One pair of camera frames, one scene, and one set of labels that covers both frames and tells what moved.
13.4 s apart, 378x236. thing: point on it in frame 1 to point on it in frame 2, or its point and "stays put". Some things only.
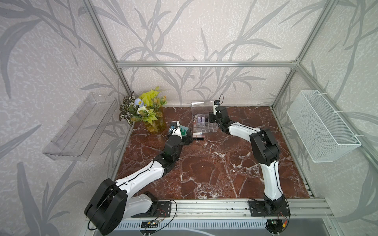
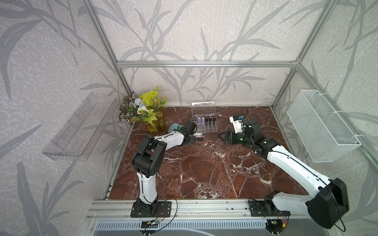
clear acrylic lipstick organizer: x=200 y=111 stays put
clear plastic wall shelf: x=77 y=139 stays put
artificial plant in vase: x=147 y=108 stays put
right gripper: x=210 y=114 to x=228 y=134
